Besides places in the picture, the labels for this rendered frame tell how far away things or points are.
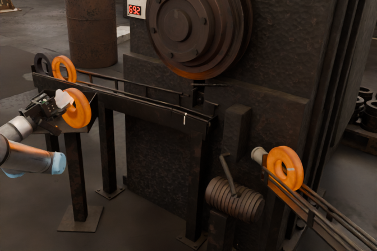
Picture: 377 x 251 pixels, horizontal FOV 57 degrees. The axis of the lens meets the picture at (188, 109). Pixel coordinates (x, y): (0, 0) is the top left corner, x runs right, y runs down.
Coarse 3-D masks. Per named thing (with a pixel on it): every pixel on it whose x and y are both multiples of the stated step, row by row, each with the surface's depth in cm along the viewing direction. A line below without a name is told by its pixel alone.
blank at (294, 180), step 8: (272, 152) 122; (280, 152) 118; (288, 152) 115; (272, 160) 123; (280, 160) 122; (288, 160) 115; (296, 160) 114; (272, 168) 124; (280, 168) 123; (288, 168) 115; (296, 168) 113; (280, 176) 121; (288, 176) 116; (296, 176) 113; (280, 184) 121; (288, 184) 117; (296, 184) 114
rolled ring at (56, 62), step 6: (54, 60) 202; (60, 60) 199; (66, 60) 197; (54, 66) 204; (66, 66) 197; (72, 66) 198; (54, 72) 206; (60, 72) 208; (72, 72) 197; (60, 78) 207; (72, 78) 198
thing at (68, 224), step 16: (96, 96) 170; (96, 112) 171; (64, 128) 160; (80, 128) 160; (80, 144) 173; (80, 160) 174; (80, 176) 176; (80, 192) 180; (80, 208) 185; (96, 208) 198; (64, 224) 186; (80, 224) 187; (96, 224) 187
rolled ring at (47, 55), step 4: (40, 52) 209; (44, 52) 210; (36, 56) 212; (40, 56) 210; (44, 56) 207; (48, 56) 208; (36, 60) 214; (40, 60) 215; (48, 60) 206; (52, 60) 208; (36, 64) 215; (40, 64) 217; (48, 64) 208; (36, 68) 217; (40, 68) 218; (36, 72) 218; (40, 72) 217; (44, 72) 218; (52, 72) 208; (52, 76) 210
